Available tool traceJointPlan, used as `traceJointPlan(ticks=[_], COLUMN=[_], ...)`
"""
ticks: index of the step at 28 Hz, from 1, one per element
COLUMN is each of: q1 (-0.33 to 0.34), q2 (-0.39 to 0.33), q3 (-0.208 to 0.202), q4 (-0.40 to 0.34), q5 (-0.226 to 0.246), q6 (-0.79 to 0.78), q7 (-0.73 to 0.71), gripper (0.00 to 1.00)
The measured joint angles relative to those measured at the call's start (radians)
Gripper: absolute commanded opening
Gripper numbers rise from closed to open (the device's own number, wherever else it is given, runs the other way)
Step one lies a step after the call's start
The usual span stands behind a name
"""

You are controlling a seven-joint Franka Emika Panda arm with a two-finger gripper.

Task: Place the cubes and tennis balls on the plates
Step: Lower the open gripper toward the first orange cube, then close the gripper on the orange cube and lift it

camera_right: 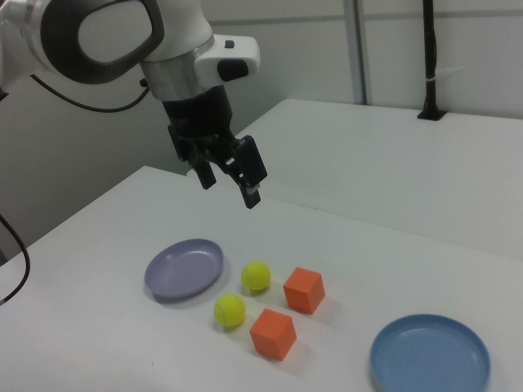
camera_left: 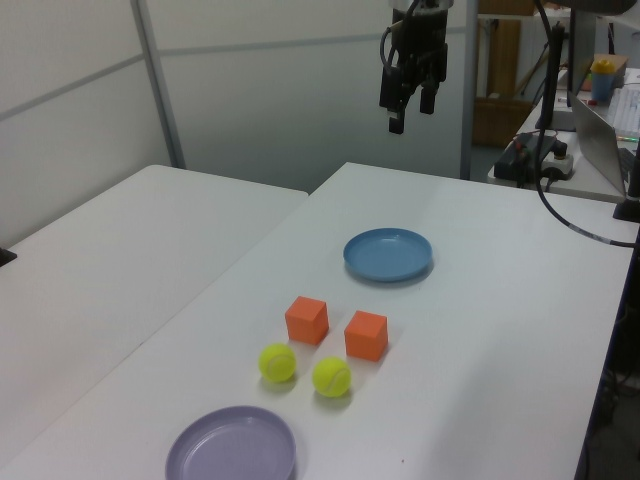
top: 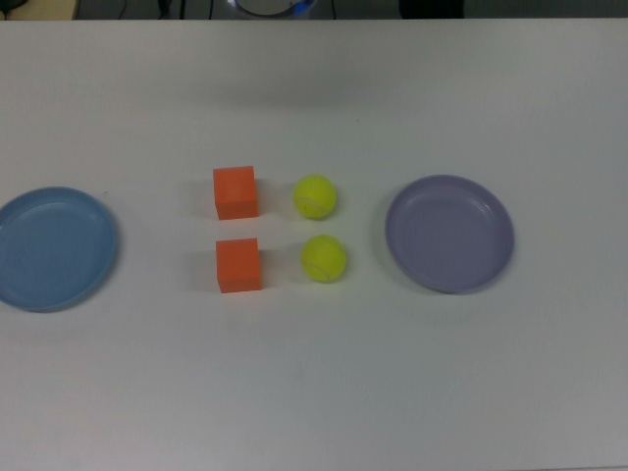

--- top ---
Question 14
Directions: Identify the yellow tennis ball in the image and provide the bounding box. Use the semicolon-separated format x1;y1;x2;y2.
292;174;339;221
299;234;348;284

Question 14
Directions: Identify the orange cube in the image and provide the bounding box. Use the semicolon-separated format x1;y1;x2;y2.
215;237;263;294
212;165;260;222

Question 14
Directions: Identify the purple plate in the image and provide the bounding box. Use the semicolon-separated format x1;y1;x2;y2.
384;174;516;295

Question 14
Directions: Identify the blue plate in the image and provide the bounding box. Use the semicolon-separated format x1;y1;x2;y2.
0;185;119;314

